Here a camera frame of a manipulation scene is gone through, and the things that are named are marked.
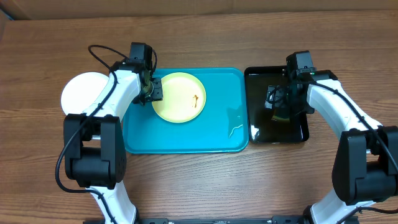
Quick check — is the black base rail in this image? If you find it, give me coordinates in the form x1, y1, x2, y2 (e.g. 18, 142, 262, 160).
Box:
133, 215, 311, 224

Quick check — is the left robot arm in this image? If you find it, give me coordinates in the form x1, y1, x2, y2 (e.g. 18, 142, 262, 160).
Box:
55, 58, 162, 223

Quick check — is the green yellow sponge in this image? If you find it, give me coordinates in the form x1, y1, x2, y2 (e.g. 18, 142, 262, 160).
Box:
272, 110, 290, 122

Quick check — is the white plate with stain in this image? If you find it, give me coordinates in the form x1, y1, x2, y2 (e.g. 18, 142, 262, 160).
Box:
60, 72, 109, 115

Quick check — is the yellow-green plate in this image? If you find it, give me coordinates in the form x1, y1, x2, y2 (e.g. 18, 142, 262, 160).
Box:
152, 72, 206, 123

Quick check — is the black water tray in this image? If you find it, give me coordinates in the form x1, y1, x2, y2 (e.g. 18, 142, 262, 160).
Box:
244, 66, 309, 144

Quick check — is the blue plastic tray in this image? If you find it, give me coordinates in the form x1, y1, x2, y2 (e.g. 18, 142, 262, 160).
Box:
123, 68, 249, 154

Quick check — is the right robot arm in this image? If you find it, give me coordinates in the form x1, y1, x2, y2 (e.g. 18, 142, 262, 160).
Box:
265, 68, 397, 223

